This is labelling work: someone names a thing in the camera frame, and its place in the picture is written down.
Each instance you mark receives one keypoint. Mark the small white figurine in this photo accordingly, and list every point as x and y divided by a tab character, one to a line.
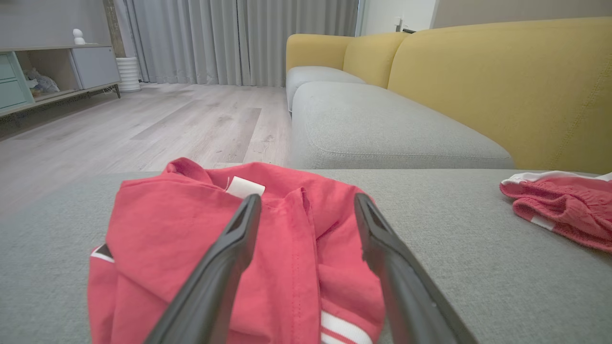
78	37

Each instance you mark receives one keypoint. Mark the low TV cabinet teal drawers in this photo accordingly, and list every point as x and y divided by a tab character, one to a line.
93	67

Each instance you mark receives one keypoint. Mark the red basketball jersey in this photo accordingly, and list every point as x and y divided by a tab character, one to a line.
158	224

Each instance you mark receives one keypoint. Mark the small yellow sofa back cushion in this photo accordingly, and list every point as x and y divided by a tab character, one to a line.
373	57

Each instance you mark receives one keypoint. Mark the yellow and grey sofa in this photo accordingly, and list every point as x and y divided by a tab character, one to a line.
478	267

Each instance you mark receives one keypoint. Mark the white ribbed cylinder device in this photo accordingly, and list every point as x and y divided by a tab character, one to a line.
128	74

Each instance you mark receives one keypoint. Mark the crumpled bag in cabinet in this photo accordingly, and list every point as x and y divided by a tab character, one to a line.
43	82

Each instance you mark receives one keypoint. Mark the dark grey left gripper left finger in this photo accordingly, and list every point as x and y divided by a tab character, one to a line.
205	296

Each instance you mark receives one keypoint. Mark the grey pleated curtain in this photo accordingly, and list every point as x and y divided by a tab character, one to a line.
239	38

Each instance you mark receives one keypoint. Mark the large yellow sofa back cushion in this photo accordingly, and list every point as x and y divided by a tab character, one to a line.
502	86

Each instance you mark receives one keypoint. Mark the yellow sofa armrest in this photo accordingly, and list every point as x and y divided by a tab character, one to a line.
313	50

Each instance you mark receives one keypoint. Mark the red shorts with white trim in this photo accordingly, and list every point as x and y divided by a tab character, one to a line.
569	205

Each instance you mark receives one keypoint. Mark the grey sofa seat cushion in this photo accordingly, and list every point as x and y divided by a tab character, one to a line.
373	124
315	79

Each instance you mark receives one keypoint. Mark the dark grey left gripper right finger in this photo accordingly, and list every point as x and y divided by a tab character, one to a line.
411	296

